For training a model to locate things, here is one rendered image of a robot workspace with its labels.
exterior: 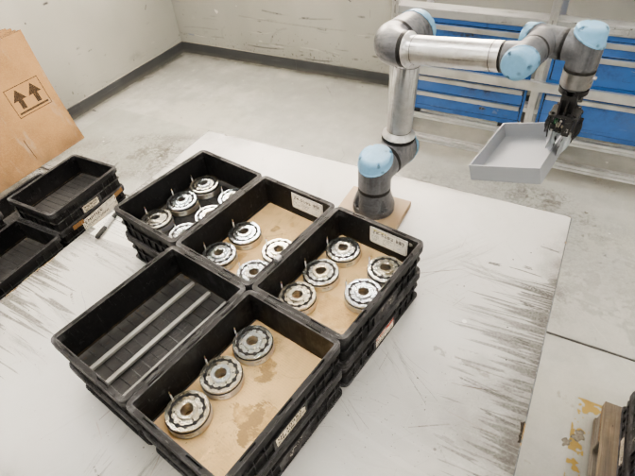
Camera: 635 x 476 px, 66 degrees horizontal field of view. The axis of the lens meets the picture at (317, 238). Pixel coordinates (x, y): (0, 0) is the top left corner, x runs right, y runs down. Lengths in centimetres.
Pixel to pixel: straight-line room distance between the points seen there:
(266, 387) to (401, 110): 96
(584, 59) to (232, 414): 117
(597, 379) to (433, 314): 105
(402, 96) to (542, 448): 139
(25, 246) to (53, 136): 158
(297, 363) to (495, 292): 68
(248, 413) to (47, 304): 87
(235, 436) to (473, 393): 61
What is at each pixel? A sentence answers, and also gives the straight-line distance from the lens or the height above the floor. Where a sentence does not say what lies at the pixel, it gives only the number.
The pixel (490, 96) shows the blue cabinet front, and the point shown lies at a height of 47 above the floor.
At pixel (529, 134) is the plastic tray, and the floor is 102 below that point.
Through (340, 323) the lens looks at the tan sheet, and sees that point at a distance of 131.
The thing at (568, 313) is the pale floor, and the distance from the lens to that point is 257.
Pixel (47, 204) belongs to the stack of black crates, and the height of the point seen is 49.
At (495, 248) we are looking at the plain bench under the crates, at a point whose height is 70.
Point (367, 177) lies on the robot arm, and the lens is 165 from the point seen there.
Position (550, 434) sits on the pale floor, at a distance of 220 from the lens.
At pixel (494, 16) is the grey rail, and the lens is 293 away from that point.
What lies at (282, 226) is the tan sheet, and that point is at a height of 83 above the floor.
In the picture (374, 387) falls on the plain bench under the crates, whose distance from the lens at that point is 136.
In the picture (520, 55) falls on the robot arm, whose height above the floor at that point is 140.
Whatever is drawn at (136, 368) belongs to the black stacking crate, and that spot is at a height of 83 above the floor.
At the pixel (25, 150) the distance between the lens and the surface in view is 400.
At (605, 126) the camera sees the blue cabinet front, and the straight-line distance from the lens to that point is 313.
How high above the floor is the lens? 188
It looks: 43 degrees down
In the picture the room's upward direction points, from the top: 5 degrees counter-clockwise
